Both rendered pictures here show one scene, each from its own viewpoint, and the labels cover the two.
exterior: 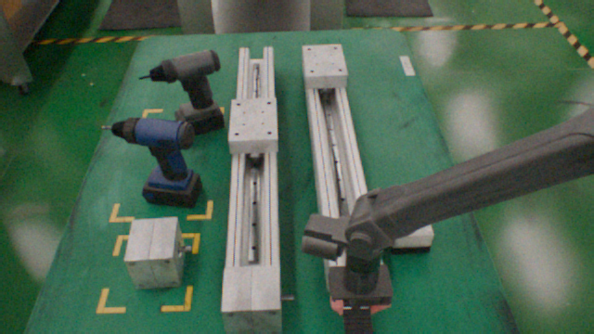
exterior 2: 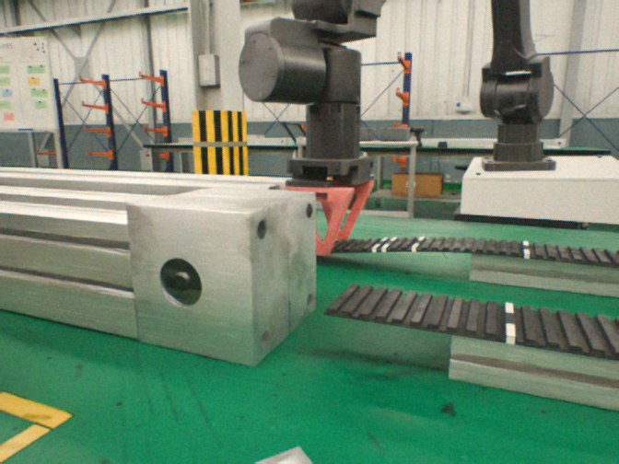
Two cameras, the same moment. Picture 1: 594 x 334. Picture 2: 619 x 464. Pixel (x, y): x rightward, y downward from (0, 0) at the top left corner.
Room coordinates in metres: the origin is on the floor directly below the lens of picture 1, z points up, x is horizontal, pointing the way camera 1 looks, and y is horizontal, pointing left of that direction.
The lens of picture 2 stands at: (0.32, 0.33, 0.92)
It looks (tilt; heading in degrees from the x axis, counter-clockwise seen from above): 13 degrees down; 292
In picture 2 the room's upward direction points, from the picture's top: straight up
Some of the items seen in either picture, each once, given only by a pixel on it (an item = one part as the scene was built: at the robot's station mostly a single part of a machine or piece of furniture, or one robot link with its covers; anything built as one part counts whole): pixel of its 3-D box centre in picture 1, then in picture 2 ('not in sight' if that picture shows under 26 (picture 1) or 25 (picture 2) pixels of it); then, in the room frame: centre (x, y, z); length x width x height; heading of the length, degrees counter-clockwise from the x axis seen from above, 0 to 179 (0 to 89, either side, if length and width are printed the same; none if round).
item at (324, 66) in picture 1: (323, 70); not in sight; (1.18, -0.12, 0.87); 0.16 x 0.11 x 0.07; 0
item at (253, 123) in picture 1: (254, 129); not in sight; (0.93, 0.07, 0.87); 0.16 x 0.11 x 0.07; 0
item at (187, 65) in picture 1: (184, 96); not in sight; (1.06, 0.25, 0.89); 0.20 x 0.08 x 0.22; 111
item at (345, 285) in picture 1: (361, 274); (332, 140); (0.48, -0.12, 0.91); 0.10 x 0.07 x 0.07; 90
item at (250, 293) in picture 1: (259, 301); (240, 259); (0.49, 0.05, 0.83); 0.12 x 0.09 x 0.10; 90
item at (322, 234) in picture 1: (340, 234); (307, 39); (0.49, -0.08, 1.00); 0.12 x 0.09 x 0.12; 68
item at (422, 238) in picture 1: (404, 229); not in sight; (0.65, -0.24, 0.81); 0.10 x 0.08 x 0.06; 90
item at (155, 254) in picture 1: (162, 252); not in sight; (0.61, 0.25, 0.83); 0.11 x 0.10 x 0.10; 93
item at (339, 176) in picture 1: (332, 141); (44, 201); (0.93, -0.12, 0.82); 0.80 x 0.10 x 0.09; 0
